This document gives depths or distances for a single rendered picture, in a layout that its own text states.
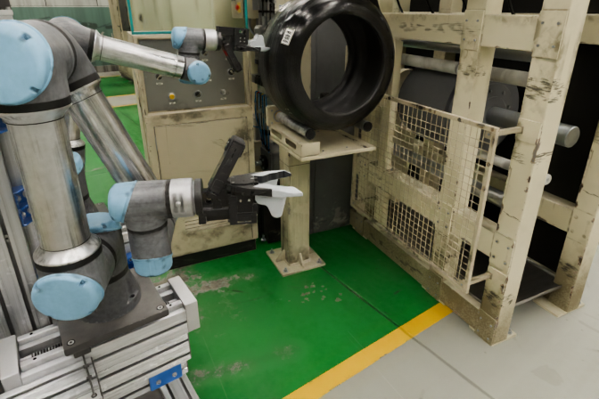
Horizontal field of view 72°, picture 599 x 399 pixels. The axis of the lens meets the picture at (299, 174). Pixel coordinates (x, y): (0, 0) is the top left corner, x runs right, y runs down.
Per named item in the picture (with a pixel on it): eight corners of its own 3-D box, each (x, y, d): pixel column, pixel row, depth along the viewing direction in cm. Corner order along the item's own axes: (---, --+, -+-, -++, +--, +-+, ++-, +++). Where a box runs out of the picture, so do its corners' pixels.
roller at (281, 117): (284, 117, 199) (276, 122, 198) (280, 109, 197) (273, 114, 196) (317, 135, 170) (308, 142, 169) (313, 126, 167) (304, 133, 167)
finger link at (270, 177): (282, 192, 92) (250, 202, 86) (281, 166, 91) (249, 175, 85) (291, 195, 90) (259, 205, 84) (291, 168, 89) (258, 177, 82)
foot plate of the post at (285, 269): (266, 252, 249) (266, 247, 248) (305, 242, 260) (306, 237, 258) (283, 277, 227) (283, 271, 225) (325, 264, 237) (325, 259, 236)
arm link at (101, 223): (133, 251, 103) (124, 202, 98) (120, 284, 90) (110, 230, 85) (81, 256, 101) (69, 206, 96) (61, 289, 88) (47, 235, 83)
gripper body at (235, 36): (251, 28, 150) (218, 26, 145) (250, 53, 153) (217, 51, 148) (244, 28, 157) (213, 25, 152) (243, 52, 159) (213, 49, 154)
